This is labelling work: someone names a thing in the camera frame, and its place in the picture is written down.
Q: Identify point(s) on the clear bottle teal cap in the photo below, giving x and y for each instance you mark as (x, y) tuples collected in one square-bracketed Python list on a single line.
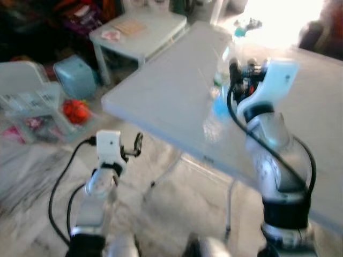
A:
[(222, 64)]

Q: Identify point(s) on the silver robot leg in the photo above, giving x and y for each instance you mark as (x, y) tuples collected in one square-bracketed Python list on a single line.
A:
[(123, 246), (209, 247)]

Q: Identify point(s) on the silver robot left leg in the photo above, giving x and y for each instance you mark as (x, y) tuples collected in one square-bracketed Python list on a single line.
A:
[(123, 246)]

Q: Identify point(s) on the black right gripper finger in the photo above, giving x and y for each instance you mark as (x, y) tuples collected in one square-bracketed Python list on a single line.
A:
[(234, 68)]

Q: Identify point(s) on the light blue plastic container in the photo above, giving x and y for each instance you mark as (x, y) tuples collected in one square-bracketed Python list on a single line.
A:
[(75, 77)]

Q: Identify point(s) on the small white plastic table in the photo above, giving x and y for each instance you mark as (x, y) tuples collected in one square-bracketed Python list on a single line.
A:
[(144, 37)]

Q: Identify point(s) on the purple patterned bag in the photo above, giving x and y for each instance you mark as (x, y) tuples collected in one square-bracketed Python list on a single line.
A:
[(80, 17)]

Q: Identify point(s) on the red white packet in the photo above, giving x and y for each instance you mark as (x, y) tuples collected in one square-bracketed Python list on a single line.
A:
[(111, 36)]

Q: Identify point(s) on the silver robot right leg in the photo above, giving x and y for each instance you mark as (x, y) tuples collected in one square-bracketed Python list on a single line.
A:
[(209, 247)]

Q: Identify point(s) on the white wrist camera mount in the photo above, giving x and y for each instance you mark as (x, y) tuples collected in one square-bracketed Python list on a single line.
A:
[(276, 80), (110, 147)]

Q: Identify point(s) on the large white folding table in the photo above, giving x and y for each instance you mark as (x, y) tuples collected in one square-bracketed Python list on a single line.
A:
[(177, 91)]

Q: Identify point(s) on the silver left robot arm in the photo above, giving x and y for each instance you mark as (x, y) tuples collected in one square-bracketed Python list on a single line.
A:
[(99, 198)]

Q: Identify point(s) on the orange checked mat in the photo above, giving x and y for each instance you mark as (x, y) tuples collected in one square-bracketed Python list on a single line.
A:
[(131, 27)]

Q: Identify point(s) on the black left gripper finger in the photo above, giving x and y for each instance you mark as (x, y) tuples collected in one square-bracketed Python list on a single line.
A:
[(135, 145), (141, 143)]

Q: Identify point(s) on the red crumpled bag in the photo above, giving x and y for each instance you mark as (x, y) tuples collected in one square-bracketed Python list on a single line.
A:
[(76, 111)]

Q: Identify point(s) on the clear plastic storage box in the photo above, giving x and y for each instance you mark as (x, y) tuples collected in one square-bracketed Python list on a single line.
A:
[(37, 112)]

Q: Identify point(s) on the clear glass bowl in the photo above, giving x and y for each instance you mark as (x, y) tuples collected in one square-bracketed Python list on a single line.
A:
[(249, 23)]

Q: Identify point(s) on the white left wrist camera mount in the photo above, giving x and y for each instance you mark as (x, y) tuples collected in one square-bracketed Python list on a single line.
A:
[(110, 147)]

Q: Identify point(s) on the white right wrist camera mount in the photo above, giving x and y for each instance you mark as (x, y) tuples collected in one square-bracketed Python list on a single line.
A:
[(276, 80)]

